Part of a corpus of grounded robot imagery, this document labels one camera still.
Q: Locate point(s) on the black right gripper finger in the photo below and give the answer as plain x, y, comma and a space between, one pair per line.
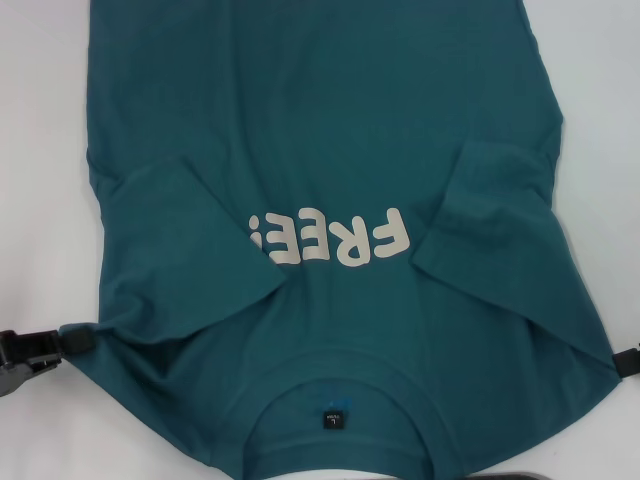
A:
629, 361

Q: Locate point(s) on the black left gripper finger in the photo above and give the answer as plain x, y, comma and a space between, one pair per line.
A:
25, 380
45, 345

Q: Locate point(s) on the teal T-shirt with FREE print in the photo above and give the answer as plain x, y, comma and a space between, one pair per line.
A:
325, 125

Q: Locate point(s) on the dark robot torso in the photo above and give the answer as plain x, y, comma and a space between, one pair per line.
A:
505, 477

